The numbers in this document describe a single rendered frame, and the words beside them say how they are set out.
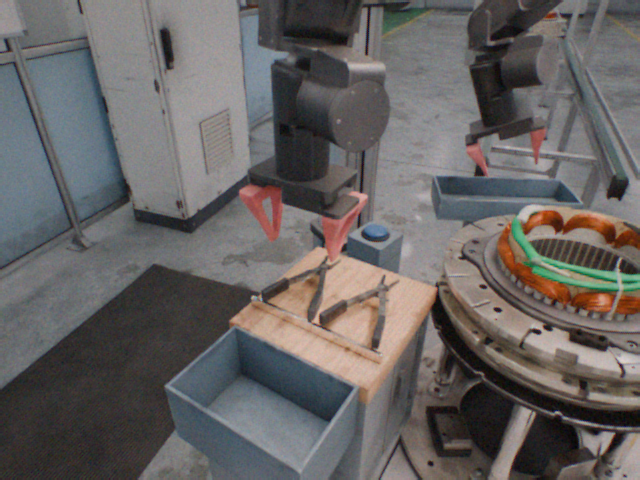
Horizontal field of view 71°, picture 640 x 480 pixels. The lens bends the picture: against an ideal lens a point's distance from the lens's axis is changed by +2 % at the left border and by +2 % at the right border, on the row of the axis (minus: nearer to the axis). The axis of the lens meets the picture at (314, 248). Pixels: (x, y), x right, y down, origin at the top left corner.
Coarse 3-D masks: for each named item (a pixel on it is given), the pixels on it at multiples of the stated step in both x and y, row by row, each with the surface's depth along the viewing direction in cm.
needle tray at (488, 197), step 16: (448, 176) 89; (464, 176) 89; (480, 176) 89; (432, 192) 89; (448, 192) 91; (464, 192) 91; (480, 192) 90; (496, 192) 90; (512, 192) 90; (528, 192) 89; (544, 192) 89; (560, 192) 87; (448, 208) 81; (464, 208) 81; (480, 208) 81; (496, 208) 81; (512, 208) 80; (576, 208) 79; (464, 224) 92
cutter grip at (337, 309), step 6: (342, 300) 52; (330, 306) 51; (336, 306) 51; (342, 306) 51; (324, 312) 50; (330, 312) 50; (336, 312) 51; (342, 312) 52; (324, 318) 50; (330, 318) 51; (324, 324) 50
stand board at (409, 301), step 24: (312, 264) 63; (360, 264) 63; (312, 288) 59; (336, 288) 59; (360, 288) 59; (408, 288) 59; (432, 288) 59; (240, 312) 54; (264, 312) 55; (360, 312) 55; (408, 312) 55; (264, 336) 51; (288, 336) 51; (312, 336) 51; (360, 336) 51; (384, 336) 51; (408, 336) 52; (312, 360) 48; (336, 360) 48; (360, 360) 48; (384, 360) 48; (360, 384) 45
